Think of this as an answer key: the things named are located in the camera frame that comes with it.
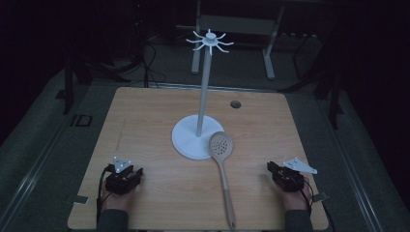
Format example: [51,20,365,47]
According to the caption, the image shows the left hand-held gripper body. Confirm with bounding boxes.
[104,156,137,196]

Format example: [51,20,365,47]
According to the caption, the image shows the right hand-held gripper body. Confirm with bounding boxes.
[272,157,319,193]

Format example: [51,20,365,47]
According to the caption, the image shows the beige slotted spoon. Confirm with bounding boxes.
[208,130,237,231]

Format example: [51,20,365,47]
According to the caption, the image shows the white utensil rack stand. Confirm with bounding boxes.
[171,28,235,161]

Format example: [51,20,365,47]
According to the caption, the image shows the person's left hand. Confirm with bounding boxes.
[100,179,137,213]

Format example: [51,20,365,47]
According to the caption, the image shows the person's right hand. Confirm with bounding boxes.
[282,180,313,213]

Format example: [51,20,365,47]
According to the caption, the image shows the black stand legs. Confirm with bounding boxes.
[55,52,132,116]
[279,32,344,131]

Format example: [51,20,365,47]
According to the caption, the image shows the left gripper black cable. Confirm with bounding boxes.
[96,163,116,224]

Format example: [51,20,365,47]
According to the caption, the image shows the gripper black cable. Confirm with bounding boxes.
[300,179,314,217]
[96,163,116,224]

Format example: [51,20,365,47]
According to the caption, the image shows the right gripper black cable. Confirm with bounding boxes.
[300,179,314,217]

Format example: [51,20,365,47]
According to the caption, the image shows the black floor cables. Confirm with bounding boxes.
[140,40,168,89]

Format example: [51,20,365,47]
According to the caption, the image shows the grey metal table frame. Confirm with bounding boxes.
[190,0,286,80]

